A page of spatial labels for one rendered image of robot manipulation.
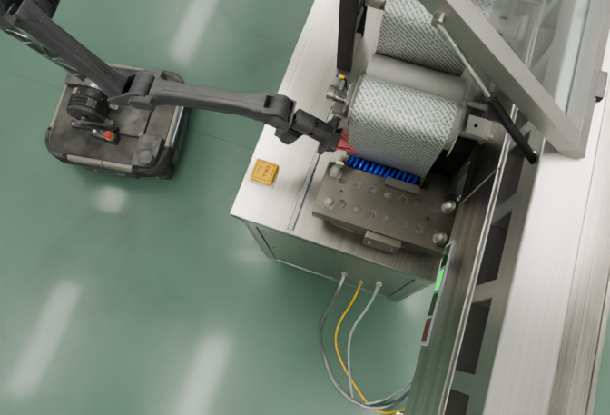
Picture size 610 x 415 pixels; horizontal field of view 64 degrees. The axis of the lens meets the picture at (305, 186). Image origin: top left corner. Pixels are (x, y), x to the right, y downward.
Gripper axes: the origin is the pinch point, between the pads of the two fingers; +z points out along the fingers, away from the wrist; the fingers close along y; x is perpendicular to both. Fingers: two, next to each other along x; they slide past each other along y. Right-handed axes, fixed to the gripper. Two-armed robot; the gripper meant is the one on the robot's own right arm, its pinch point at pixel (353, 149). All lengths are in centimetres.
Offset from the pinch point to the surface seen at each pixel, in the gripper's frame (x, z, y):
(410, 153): 15.5, 8.6, 0.3
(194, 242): -126, -7, 29
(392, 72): 16.1, -4.0, -17.2
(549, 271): 68, 3, 32
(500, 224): 51, 9, 22
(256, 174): -26.2, -16.8, 11.8
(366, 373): -79, 79, 60
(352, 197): -2.0, 5.4, 12.5
